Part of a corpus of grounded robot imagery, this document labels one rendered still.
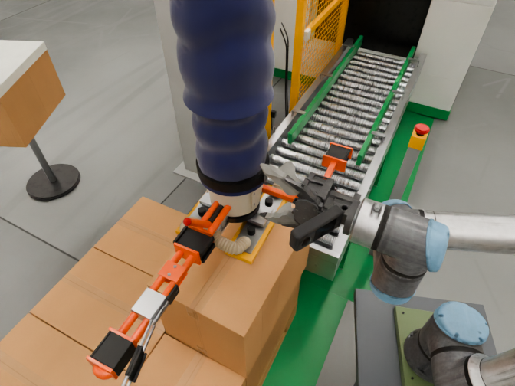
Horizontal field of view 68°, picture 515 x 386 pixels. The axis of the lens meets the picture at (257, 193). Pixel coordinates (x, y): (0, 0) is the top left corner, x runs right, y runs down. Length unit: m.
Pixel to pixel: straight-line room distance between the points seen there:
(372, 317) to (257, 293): 0.48
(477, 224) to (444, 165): 2.61
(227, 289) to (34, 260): 1.83
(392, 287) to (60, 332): 1.49
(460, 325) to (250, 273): 0.68
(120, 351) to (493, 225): 0.87
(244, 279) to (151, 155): 2.17
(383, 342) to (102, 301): 1.22
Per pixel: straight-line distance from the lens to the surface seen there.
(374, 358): 1.55
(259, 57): 0.90
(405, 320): 1.61
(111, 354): 1.01
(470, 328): 1.36
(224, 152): 1.04
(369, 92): 3.22
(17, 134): 2.74
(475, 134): 4.03
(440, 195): 3.26
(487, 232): 0.95
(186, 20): 0.86
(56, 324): 1.97
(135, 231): 2.13
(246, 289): 1.38
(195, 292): 1.39
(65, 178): 3.39
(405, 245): 0.73
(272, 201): 1.35
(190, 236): 1.14
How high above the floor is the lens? 2.15
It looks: 47 degrees down
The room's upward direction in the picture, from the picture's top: straight up
